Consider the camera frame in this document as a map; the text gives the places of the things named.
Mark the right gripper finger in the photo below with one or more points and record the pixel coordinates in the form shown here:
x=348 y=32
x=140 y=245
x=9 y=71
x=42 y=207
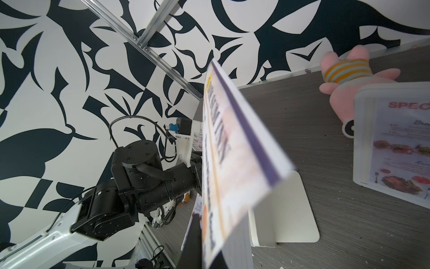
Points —
x=191 y=257

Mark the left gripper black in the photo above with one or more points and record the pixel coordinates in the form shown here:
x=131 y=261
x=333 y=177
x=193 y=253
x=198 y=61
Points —
x=141 y=181

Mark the dim sum menu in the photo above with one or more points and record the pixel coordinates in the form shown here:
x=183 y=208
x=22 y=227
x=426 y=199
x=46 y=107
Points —
x=242 y=162

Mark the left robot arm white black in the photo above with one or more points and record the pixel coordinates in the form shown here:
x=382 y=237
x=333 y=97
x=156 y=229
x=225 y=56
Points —
x=100 y=214

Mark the pink menu in right holder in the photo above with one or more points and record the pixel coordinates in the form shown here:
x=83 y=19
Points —
x=400 y=160

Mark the pink striped plush toy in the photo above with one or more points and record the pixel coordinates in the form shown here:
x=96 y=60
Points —
x=343 y=78

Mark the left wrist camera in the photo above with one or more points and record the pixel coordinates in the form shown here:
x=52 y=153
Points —
x=182 y=132

